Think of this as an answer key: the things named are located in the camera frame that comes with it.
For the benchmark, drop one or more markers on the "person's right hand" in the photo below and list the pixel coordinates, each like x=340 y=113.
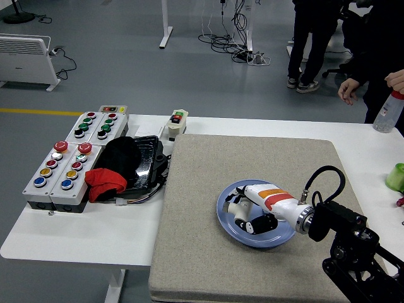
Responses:
x=348 y=90

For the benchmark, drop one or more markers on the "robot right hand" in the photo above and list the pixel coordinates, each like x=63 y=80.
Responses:
x=271 y=199

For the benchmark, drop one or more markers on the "person's left hand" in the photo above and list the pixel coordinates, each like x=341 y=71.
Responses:
x=397 y=81

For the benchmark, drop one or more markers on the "white pipe tee with metal nut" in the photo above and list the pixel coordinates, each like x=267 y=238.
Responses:
x=241 y=210

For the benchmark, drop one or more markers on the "clear bottle with red cap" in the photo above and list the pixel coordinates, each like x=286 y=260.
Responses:
x=386 y=116

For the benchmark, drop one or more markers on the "person's right forearm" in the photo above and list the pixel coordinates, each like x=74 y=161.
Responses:
x=364 y=71

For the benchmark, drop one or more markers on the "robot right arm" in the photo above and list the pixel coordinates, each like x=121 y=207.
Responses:
x=341 y=217

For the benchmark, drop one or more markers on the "blue plate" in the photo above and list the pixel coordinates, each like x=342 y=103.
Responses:
x=271 y=240

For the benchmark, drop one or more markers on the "black office chair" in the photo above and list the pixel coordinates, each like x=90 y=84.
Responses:
x=329 y=73

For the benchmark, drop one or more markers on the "person in background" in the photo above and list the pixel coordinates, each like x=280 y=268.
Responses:
x=315 y=47

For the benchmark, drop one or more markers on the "grey-brown fabric mat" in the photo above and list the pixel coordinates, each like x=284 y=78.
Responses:
x=202 y=221

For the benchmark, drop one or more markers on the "green translucent cup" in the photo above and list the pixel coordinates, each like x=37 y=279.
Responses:
x=396 y=178

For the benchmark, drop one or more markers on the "black power strip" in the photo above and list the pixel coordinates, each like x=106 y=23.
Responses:
x=243 y=57

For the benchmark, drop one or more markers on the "thin white desk leg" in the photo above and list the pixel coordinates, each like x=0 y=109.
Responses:
x=248 y=41

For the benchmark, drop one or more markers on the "black plastic device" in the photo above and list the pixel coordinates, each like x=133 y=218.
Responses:
x=159 y=162

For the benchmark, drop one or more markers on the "small red object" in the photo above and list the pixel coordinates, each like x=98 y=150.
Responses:
x=401 y=201

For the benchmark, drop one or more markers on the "black plastic tray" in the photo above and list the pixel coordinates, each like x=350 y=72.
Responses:
x=146 y=158

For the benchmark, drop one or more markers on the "white paper sheet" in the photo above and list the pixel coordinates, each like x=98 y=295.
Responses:
x=148 y=129

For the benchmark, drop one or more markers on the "black cloth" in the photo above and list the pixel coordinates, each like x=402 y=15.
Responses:
x=120 y=154

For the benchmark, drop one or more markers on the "red cloth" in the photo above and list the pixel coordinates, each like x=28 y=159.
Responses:
x=104 y=183

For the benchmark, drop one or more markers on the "white table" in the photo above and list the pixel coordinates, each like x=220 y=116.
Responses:
x=94 y=240

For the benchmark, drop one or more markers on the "five-button control box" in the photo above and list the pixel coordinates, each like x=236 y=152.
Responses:
x=77 y=186
x=41 y=189

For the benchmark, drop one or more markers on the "white panel heater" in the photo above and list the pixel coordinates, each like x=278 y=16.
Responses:
x=22 y=63

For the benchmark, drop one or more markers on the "black floor stand base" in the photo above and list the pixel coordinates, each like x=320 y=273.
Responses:
x=19 y=17

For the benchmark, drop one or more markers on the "beige start-stop switch box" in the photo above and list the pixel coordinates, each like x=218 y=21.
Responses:
x=176 y=124

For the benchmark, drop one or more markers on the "small grey switch box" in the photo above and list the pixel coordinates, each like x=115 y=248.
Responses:
x=112 y=109

